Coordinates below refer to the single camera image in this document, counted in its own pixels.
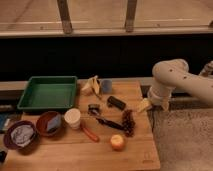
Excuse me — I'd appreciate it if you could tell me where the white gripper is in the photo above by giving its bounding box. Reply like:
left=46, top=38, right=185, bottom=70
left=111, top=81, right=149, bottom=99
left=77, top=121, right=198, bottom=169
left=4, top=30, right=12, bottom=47
left=137, top=86, right=171, bottom=113

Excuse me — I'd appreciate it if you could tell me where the dark red grape bunch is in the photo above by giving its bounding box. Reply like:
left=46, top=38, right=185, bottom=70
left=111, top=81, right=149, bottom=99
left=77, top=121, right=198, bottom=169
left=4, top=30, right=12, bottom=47
left=122, top=110, right=135, bottom=137

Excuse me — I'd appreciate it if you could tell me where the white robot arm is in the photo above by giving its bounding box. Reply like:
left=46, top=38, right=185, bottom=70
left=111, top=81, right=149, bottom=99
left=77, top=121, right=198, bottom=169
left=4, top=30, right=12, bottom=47
left=137, top=59, right=213, bottom=113

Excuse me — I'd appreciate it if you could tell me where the white paper cup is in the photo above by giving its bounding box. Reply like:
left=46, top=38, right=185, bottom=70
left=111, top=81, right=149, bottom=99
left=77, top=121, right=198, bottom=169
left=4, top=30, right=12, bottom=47
left=64, top=108, right=81, bottom=129

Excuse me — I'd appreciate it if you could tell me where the black rectangular block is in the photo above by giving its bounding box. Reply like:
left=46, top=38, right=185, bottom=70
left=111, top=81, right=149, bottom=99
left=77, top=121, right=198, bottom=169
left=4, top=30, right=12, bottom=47
left=107, top=96, right=126, bottom=110

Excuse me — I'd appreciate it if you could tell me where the wooden cutting board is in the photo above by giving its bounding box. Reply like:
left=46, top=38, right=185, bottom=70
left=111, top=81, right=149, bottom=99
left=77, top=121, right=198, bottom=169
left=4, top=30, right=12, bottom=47
left=0, top=81, right=162, bottom=171

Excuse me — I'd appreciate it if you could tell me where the orange apple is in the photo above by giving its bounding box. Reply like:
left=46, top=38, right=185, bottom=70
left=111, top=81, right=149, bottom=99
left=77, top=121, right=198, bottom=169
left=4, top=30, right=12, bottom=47
left=110, top=134, right=125, bottom=150

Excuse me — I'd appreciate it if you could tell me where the dark eggplant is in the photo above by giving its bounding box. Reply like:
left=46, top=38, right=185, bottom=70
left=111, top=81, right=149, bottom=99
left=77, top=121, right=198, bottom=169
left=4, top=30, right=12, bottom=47
left=96, top=118, right=123, bottom=130

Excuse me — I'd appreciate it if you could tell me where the small black binder clip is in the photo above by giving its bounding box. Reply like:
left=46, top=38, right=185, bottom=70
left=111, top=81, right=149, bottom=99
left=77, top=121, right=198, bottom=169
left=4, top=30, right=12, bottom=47
left=88, top=104, right=100, bottom=115

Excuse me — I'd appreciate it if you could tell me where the peeled banana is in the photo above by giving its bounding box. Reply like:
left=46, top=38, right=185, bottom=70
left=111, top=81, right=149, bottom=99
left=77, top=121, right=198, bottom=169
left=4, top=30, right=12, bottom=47
left=81, top=75, right=100, bottom=97

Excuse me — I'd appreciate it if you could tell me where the orange carrot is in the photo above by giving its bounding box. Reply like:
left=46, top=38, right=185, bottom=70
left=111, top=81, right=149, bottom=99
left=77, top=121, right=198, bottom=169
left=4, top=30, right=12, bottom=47
left=81, top=124, right=100, bottom=142

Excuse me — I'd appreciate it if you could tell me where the blue sponge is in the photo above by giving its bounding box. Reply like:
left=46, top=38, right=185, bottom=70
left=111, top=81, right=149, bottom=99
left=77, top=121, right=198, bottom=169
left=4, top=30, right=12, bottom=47
left=46, top=115, right=61, bottom=132

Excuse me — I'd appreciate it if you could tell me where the red bowl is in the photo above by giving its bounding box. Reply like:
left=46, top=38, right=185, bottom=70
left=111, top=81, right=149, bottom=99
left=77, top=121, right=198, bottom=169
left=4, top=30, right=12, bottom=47
left=36, top=111, right=62, bottom=137

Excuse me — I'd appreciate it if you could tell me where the green plastic tray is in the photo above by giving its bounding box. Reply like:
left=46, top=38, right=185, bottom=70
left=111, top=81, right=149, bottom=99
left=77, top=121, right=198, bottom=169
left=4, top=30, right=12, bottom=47
left=17, top=76, right=77, bottom=112

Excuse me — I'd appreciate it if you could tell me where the purple bowl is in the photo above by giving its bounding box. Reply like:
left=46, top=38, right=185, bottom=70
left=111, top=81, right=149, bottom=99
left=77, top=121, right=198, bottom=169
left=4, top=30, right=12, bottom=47
left=3, top=120, right=37, bottom=150

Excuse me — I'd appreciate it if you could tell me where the crumpled white cloth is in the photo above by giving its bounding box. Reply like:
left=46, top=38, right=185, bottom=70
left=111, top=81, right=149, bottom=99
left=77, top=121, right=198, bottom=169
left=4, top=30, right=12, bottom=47
left=11, top=125, right=34, bottom=147

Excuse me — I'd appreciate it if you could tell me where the blue object at left edge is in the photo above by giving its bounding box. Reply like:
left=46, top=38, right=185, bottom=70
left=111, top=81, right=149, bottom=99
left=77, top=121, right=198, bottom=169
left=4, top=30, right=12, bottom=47
left=0, top=114, right=11, bottom=130

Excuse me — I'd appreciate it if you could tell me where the right metal frame post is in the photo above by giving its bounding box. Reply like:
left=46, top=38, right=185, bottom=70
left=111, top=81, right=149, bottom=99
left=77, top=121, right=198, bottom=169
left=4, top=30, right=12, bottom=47
left=124, top=0, right=137, bottom=32

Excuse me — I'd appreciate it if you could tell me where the metal frame post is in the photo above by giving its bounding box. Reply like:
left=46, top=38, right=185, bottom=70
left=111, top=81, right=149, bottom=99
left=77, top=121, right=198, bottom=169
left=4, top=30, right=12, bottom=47
left=57, top=0, right=73, bottom=34
left=124, top=0, right=137, bottom=32

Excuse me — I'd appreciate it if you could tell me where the left metal frame post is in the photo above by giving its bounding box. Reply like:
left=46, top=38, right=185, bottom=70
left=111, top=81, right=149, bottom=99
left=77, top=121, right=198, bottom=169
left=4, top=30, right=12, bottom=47
left=57, top=0, right=73, bottom=34

